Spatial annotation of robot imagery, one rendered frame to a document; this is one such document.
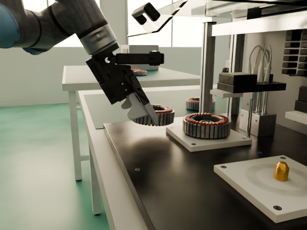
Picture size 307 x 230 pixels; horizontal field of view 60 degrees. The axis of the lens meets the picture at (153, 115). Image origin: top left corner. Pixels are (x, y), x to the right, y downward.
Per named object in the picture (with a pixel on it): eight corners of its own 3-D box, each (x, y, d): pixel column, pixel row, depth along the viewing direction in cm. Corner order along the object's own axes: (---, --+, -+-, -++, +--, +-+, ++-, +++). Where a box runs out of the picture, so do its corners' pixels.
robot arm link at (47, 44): (-6, 23, 54) (35, -4, 51) (28, 28, 65) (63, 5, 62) (13, 59, 55) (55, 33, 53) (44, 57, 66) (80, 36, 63)
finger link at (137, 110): (139, 136, 61) (119, 103, 63) (161, 122, 61) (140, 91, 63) (138, 133, 58) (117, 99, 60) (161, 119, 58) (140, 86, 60)
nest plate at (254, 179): (275, 223, 33) (276, 214, 32) (213, 171, 47) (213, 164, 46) (363, 202, 37) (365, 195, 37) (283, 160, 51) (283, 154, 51)
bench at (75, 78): (70, 185, 196) (61, 83, 177) (68, 121, 367) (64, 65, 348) (204, 165, 228) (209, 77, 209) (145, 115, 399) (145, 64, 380)
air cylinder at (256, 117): (257, 137, 64) (259, 115, 63) (238, 128, 71) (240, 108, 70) (274, 135, 66) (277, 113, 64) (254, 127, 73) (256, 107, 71)
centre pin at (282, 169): (280, 182, 40) (282, 165, 40) (271, 176, 42) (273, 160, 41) (290, 180, 41) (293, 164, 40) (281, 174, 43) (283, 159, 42)
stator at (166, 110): (133, 127, 61) (134, 111, 60) (126, 116, 71) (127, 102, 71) (179, 127, 64) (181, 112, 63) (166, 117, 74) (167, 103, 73)
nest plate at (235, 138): (190, 152, 55) (190, 146, 55) (165, 131, 69) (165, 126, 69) (251, 144, 59) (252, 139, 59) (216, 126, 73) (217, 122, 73)
